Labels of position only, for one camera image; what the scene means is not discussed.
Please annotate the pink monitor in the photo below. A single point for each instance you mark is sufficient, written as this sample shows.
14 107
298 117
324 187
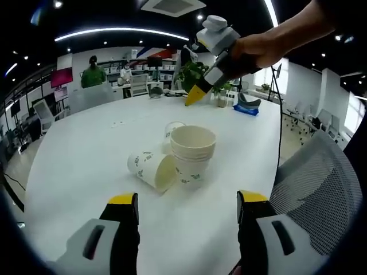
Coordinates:
60 77

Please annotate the pile of paper cups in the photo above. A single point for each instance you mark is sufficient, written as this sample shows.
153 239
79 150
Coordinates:
192 160

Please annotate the green potted plant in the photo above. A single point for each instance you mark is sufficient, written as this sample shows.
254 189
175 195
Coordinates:
192 74

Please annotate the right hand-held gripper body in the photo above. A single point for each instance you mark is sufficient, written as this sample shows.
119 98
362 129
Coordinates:
218 37

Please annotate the storage shelf with boxes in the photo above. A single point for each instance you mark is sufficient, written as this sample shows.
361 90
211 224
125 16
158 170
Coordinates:
166 68

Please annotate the person's right hand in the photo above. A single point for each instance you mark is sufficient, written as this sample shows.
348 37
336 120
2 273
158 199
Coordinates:
258 48

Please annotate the ceiling air conditioner vent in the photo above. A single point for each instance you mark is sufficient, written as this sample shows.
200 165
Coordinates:
172 5

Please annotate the grey mesh office chair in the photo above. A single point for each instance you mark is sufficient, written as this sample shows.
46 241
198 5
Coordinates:
315 186

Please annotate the grey translucent office chair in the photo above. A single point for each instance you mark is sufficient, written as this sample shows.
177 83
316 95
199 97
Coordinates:
90 97

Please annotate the blue packet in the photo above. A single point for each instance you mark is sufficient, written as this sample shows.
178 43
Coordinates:
246 112

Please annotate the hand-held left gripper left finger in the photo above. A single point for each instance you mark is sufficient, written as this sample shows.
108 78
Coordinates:
120 229

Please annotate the white table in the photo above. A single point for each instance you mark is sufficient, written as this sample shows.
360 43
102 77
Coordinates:
86 143

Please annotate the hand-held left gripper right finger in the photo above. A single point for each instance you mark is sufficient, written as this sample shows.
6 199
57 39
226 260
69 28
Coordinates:
258 229

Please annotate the grey curved cushion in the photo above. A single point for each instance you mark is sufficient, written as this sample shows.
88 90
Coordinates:
249 103

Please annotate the glass plant jar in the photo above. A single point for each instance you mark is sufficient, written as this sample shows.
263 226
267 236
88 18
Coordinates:
220 101

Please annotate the long linear ceiling light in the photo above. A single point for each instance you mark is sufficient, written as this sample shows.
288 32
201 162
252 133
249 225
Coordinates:
114 29

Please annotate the black tripod stand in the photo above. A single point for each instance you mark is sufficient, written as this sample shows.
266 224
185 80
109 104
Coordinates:
277 70

